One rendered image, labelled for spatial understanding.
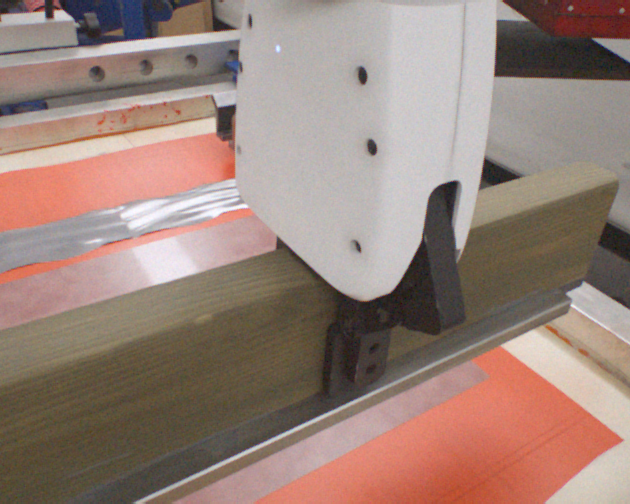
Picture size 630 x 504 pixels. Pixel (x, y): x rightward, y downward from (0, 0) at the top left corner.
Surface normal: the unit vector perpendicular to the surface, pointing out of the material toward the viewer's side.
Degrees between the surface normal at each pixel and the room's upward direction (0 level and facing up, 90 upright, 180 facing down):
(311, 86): 89
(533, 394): 0
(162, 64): 90
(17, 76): 90
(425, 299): 89
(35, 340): 1
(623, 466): 0
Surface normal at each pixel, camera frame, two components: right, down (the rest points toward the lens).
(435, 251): 0.50, 0.04
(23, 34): 0.54, 0.49
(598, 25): 0.04, 0.56
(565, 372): 0.04, -0.83
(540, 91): -0.84, 0.27
